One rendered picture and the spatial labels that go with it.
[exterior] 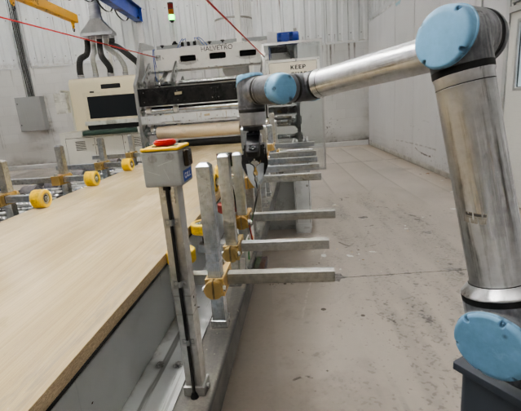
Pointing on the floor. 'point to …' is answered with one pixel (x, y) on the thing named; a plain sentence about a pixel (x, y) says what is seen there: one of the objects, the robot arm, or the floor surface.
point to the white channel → (237, 20)
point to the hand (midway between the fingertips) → (256, 184)
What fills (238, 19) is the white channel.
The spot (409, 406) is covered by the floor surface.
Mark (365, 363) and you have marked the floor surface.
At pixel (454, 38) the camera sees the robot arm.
